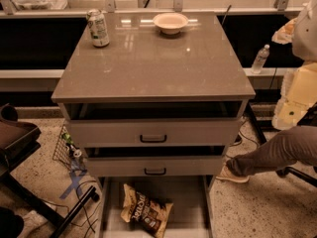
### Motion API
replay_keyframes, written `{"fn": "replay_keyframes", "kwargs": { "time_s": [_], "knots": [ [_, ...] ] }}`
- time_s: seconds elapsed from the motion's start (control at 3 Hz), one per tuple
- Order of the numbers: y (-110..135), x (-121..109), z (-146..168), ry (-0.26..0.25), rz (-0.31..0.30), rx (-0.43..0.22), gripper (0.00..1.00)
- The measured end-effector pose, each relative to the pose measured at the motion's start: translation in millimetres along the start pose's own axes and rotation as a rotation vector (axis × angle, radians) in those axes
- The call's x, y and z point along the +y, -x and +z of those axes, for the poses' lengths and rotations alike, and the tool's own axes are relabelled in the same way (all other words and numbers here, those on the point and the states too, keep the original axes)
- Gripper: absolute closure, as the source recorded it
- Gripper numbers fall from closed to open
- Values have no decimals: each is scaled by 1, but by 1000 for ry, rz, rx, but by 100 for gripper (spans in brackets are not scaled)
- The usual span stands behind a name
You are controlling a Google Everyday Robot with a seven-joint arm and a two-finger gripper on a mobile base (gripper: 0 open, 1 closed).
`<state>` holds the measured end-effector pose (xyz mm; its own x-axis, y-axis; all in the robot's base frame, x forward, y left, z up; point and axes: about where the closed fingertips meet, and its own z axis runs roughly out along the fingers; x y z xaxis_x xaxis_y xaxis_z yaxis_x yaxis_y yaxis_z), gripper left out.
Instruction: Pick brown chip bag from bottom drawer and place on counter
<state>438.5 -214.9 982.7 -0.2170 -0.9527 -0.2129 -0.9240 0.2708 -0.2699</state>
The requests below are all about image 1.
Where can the brown chip bag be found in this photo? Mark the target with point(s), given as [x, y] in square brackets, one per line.
[153, 216]

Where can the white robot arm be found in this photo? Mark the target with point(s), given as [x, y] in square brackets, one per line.
[298, 91]

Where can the grey drawer cabinet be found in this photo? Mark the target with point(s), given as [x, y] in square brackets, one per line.
[143, 64]

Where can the top grey drawer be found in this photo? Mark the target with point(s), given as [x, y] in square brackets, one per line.
[153, 124]

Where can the grey drawer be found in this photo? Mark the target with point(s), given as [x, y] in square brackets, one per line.
[153, 124]
[155, 161]

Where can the middle grey drawer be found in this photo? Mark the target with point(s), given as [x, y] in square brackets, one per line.
[155, 161]

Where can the bottom open drawer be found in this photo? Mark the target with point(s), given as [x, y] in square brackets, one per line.
[190, 215]

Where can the white paper bowl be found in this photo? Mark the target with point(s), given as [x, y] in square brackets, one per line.
[170, 23]

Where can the tan sneaker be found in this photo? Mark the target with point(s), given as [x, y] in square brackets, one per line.
[226, 174]

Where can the blue tape cross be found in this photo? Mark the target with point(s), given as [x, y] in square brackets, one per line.
[77, 172]

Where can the green white soda can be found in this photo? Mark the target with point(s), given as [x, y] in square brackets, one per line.
[98, 28]

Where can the clear water bottle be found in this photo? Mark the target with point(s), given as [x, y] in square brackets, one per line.
[260, 60]

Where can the dark chair at left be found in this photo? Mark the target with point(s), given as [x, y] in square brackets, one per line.
[18, 140]

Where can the person leg grey trousers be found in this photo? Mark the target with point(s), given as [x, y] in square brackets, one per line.
[286, 148]

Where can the wire basket with items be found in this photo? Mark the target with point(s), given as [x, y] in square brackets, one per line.
[66, 153]

